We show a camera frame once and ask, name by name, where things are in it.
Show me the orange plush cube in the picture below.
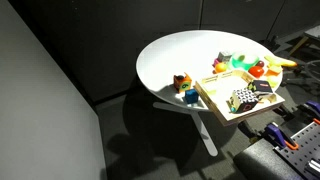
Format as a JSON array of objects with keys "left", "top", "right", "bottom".
[{"left": 173, "top": 73, "right": 192, "bottom": 93}]

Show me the small blue cube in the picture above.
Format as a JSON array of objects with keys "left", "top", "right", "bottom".
[{"left": 185, "top": 89, "right": 199, "bottom": 104}]

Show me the wooden crate tray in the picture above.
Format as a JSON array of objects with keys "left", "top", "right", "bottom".
[{"left": 194, "top": 69, "right": 284, "bottom": 126}]

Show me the grey toy cube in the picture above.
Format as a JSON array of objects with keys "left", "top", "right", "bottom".
[{"left": 218, "top": 51, "right": 232, "bottom": 62}]

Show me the black white patterned plush cube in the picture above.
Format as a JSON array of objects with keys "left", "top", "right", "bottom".
[{"left": 229, "top": 88, "right": 258, "bottom": 113}]

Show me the dark navy plush cube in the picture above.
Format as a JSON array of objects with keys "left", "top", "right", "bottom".
[{"left": 247, "top": 80, "right": 273, "bottom": 96}]

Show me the pink toy piece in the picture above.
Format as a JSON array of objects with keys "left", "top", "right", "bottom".
[{"left": 213, "top": 58, "right": 220, "bottom": 67}]

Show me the orange toy fruit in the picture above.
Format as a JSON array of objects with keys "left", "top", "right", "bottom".
[{"left": 214, "top": 62, "right": 227, "bottom": 73}]

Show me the green plastic bowl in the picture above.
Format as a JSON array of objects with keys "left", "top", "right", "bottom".
[{"left": 231, "top": 52, "right": 259, "bottom": 70}]

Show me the red toy apple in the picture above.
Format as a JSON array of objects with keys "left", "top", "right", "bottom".
[{"left": 248, "top": 66, "right": 264, "bottom": 78}]

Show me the dark purple toy plum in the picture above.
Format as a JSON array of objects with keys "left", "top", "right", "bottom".
[{"left": 256, "top": 60, "right": 264, "bottom": 67}]

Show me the orange toy block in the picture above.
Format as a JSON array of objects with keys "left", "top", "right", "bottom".
[{"left": 264, "top": 69, "right": 280, "bottom": 77}]

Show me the yellow toy banana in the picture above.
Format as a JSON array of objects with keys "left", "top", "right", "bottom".
[{"left": 265, "top": 55, "right": 297, "bottom": 67}]

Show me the purple orange clamp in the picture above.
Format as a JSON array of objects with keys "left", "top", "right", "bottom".
[{"left": 265, "top": 122, "right": 299, "bottom": 150}]

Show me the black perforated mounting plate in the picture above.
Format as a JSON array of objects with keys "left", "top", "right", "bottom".
[{"left": 274, "top": 122, "right": 320, "bottom": 180}]

